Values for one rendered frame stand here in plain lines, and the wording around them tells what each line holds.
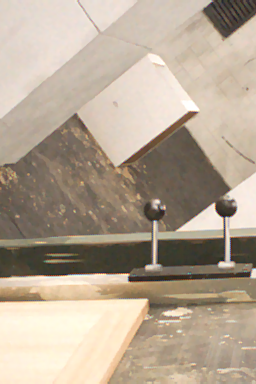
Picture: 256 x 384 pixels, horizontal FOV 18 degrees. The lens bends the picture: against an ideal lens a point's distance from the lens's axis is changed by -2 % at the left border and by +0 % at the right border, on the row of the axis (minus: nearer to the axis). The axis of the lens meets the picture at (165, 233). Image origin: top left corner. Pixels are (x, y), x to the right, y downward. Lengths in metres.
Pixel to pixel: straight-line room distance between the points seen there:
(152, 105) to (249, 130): 3.24
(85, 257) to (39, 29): 2.30
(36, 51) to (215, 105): 5.89
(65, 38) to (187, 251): 2.31
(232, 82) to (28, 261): 7.97
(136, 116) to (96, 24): 2.75
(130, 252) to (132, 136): 4.85
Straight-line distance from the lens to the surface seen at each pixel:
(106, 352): 1.13
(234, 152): 9.52
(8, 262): 1.68
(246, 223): 5.07
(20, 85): 3.84
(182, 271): 1.36
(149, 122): 6.39
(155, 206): 1.38
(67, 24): 3.77
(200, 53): 9.62
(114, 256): 1.61
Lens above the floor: 1.82
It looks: 16 degrees down
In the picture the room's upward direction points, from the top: 54 degrees clockwise
